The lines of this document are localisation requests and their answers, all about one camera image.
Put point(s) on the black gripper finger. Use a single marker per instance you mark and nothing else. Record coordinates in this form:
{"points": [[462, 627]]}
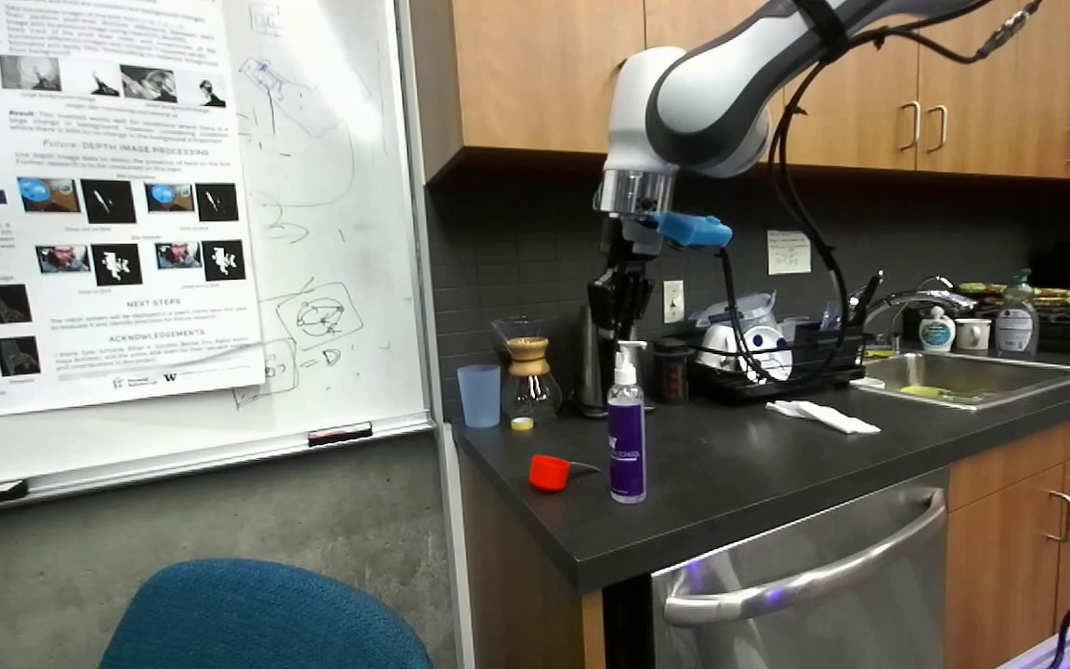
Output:
{"points": [[598, 301], [635, 301]]}

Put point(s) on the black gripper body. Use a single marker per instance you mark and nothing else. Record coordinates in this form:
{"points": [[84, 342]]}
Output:
{"points": [[624, 255]]}

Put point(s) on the purple label pump bottle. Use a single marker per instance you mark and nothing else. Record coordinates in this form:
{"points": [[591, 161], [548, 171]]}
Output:
{"points": [[630, 434]]}

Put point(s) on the round white soap bottle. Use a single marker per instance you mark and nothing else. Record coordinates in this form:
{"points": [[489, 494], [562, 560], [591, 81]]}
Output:
{"points": [[939, 332]]}

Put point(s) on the clear soap dispenser bottle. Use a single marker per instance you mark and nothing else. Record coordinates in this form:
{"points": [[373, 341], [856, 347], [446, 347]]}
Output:
{"points": [[1015, 322]]}

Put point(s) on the stainless steel electric kettle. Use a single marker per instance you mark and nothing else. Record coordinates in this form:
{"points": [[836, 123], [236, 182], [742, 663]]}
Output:
{"points": [[594, 373]]}

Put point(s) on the glass carafe with wooden collar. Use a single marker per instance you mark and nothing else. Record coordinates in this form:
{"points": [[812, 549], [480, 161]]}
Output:
{"points": [[530, 384]]}

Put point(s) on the clear container with blue lid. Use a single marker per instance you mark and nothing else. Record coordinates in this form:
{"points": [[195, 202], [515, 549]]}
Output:
{"points": [[753, 307]]}

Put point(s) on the yellow tape roll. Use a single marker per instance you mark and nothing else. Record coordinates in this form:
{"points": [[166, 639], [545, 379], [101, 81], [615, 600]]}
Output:
{"points": [[522, 424]]}

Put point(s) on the blue plastic cup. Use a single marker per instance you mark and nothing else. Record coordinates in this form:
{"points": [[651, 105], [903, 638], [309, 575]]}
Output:
{"points": [[480, 399]]}

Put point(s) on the wooden upper cabinet door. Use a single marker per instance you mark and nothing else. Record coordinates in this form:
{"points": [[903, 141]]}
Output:
{"points": [[537, 75], [856, 123], [669, 20], [992, 113]]}

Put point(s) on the white paper towel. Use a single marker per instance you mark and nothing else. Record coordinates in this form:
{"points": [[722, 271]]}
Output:
{"points": [[826, 416]]}

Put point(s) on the white whiteboard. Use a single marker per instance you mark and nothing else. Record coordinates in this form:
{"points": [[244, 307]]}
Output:
{"points": [[335, 247]]}

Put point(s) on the chrome sink faucet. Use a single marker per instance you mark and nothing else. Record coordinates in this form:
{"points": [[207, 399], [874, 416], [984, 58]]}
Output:
{"points": [[919, 300]]}

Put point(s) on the stainless steel dishwasher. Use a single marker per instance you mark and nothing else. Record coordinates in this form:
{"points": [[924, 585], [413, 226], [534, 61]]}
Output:
{"points": [[807, 581]]}

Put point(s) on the small white cup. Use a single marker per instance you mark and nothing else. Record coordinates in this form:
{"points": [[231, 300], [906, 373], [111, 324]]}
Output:
{"points": [[971, 335]]}

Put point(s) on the stainless steel sink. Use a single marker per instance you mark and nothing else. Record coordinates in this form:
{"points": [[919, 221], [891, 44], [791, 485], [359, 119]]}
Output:
{"points": [[968, 378]]}

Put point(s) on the printed research poster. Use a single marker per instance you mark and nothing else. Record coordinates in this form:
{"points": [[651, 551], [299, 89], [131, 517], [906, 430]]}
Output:
{"points": [[90, 200]]}

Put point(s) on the white wall outlet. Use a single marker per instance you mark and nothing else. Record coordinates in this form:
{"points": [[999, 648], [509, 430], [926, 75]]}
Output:
{"points": [[675, 301]]}

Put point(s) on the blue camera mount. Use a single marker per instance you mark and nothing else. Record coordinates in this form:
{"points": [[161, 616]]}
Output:
{"points": [[690, 231]]}

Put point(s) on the white paper wall sign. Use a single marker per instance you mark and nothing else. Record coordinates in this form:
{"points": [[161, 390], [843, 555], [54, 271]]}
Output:
{"points": [[787, 255]]}

